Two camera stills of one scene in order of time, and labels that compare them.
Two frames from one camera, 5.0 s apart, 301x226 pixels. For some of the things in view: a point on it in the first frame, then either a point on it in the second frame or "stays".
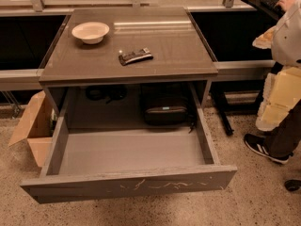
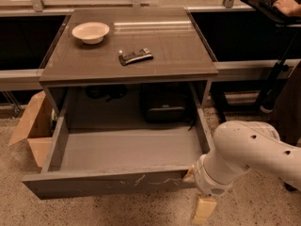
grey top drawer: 117,164 stays
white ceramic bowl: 90,32 stays
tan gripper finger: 270,116 to 203,212
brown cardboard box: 38,127 stays
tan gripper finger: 283,88 to 190,177
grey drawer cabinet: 136,68 stays
